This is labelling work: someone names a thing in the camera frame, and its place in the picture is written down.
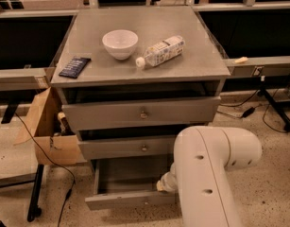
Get black floor cable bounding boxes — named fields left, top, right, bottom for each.
left=13, top=112, right=77, bottom=227

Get brown cardboard box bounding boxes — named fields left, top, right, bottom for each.
left=14, top=88, right=83, bottom=166

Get clear plastic bottle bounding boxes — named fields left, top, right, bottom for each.
left=135, top=35, right=185, bottom=69

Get black power adapter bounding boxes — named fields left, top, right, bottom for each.
left=241, top=107, right=255, bottom=118

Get grey top drawer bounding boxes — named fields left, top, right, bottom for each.
left=62, top=96, right=220, bottom=131

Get small yellow foam piece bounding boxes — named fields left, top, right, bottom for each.
left=234, top=57, right=248, bottom=64

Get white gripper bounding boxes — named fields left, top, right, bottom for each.
left=156, top=172, right=178, bottom=192

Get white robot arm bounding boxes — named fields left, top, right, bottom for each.
left=157, top=126, right=262, bottom=227

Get dark blue snack packet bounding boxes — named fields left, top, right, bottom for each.
left=59, top=57, right=91, bottom=79

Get black table leg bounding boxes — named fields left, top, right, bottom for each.
left=27, top=165, right=44, bottom=222

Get grey drawer cabinet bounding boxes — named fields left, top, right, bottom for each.
left=50, top=6, right=231, bottom=178

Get grey middle drawer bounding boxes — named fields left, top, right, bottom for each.
left=78, top=135, right=176, bottom=160

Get white ceramic bowl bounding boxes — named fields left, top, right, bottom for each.
left=102, top=29, right=138, bottom=60

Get black stand leg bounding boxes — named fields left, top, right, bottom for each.
left=257, top=76, right=290, bottom=133

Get grey drawer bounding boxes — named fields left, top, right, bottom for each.
left=85, top=154, right=178, bottom=210
left=78, top=135, right=176, bottom=160
left=62, top=96, right=220, bottom=131

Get grey bottom drawer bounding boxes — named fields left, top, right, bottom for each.
left=85, top=154, right=178, bottom=210

